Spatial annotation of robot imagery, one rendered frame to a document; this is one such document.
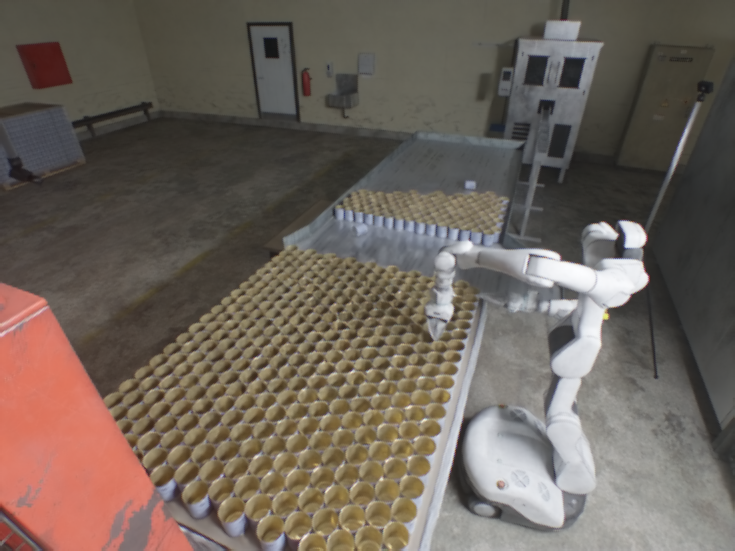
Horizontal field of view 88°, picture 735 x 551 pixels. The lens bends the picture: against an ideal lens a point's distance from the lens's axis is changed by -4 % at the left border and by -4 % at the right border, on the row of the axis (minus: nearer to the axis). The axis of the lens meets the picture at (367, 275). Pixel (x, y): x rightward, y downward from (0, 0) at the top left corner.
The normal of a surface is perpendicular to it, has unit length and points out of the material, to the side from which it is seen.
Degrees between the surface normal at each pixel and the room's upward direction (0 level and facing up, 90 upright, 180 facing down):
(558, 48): 90
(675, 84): 90
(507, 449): 0
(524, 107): 90
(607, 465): 0
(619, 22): 90
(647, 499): 0
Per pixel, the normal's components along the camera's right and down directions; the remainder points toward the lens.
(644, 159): -0.37, 0.52
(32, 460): 0.93, 0.21
